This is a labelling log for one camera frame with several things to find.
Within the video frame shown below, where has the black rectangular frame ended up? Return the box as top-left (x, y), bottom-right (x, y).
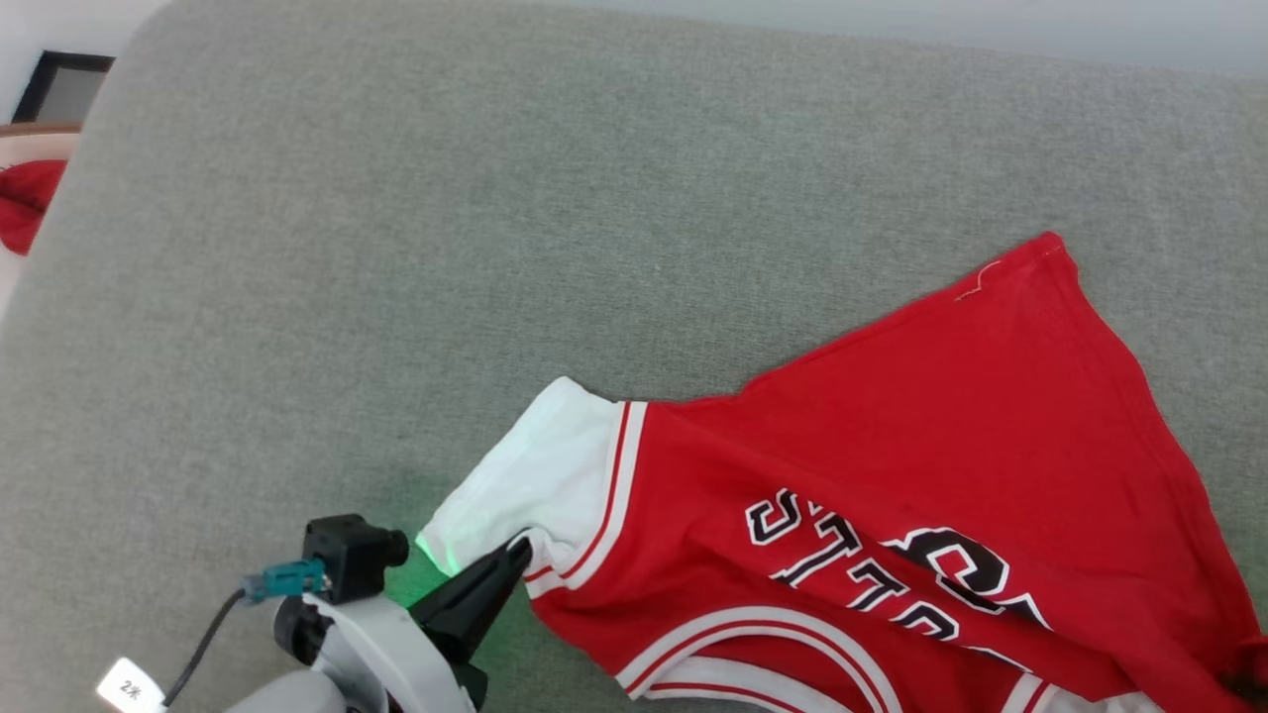
top-left (10, 50), bottom-right (116, 125)

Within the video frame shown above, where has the grey fabric sofa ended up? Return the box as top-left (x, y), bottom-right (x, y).
top-left (0, 0), bottom-right (1268, 713)

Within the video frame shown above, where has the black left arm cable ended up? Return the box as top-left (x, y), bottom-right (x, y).
top-left (163, 586), bottom-right (249, 706)

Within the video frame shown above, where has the red cloth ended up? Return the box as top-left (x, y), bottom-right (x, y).
top-left (0, 158), bottom-right (70, 256)

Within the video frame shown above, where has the teal left camera connector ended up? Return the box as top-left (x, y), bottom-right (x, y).
top-left (241, 560), bottom-right (328, 603)

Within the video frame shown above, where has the white printed cable label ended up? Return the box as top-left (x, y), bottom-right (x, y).
top-left (96, 657), bottom-right (167, 713)

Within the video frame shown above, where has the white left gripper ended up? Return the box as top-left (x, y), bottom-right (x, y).
top-left (302, 536), bottom-right (534, 713)

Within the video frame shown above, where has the red basketball jersey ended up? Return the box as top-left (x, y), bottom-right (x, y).
top-left (416, 231), bottom-right (1268, 713)

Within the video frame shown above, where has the beige basket with brown rim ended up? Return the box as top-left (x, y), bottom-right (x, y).
top-left (0, 121), bottom-right (82, 318)

